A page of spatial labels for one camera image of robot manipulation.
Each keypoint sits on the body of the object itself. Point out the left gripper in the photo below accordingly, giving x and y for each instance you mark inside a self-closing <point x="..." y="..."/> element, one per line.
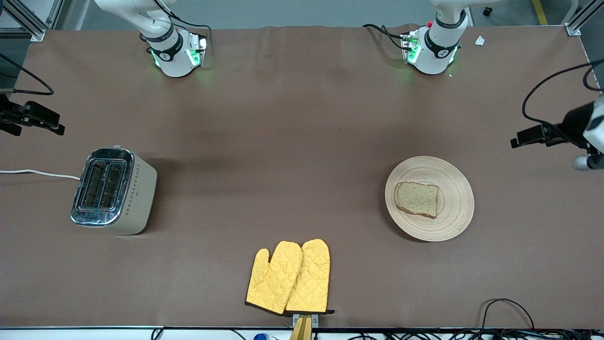
<point x="572" y="125"/>

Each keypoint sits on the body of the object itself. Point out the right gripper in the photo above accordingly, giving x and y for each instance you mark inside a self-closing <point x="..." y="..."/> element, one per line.
<point x="6" y="115"/>

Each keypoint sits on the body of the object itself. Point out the round wooden plate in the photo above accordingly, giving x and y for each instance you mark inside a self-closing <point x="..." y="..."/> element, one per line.
<point x="448" y="212"/>

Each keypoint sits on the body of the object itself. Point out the slice of bread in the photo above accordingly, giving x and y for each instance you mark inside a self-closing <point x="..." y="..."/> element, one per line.
<point x="417" y="198"/>

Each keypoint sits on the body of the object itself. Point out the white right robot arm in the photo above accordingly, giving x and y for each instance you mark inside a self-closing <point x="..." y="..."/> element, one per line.
<point x="174" y="56"/>

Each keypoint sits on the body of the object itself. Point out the chrome and cream toaster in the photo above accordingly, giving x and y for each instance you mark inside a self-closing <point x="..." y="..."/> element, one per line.
<point x="137" y="198"/>

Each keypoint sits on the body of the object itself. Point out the small white paper scrap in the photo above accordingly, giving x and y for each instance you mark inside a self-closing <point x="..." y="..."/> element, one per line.
<point x="480" y="40"/>

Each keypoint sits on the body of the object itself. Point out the black chair caster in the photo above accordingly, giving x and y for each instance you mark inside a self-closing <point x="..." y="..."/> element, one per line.
<point x="487" y="11"/>

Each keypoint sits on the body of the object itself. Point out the yellow quilted oven mitt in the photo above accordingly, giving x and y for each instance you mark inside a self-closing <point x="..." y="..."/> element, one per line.
<point x="311" y="278"/>
<point x="273" y="278"/>

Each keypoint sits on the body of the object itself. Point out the aluminium frame post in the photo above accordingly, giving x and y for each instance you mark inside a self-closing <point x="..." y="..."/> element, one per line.
<point x="28" y="21"/>
<point x="578" y="21"/>

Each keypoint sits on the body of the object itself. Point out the grey metal bracket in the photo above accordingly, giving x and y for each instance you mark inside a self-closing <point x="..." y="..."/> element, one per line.
<point x="315" y="319"/>

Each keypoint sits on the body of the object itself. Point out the yellow wooden post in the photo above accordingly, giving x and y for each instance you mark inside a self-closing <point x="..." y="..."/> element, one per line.
<point x="302" y="330"/>

